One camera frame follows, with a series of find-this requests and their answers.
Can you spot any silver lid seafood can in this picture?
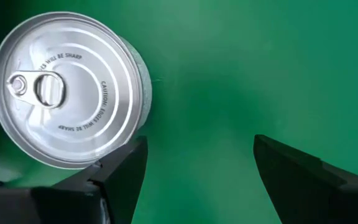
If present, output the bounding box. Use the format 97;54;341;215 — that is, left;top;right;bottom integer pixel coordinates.
0;11;154;170

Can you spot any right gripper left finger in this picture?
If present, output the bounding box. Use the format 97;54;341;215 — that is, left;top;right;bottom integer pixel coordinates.
0;135;149;224

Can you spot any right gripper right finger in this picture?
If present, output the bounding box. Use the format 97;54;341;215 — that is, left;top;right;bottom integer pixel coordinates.
252;133;358;224

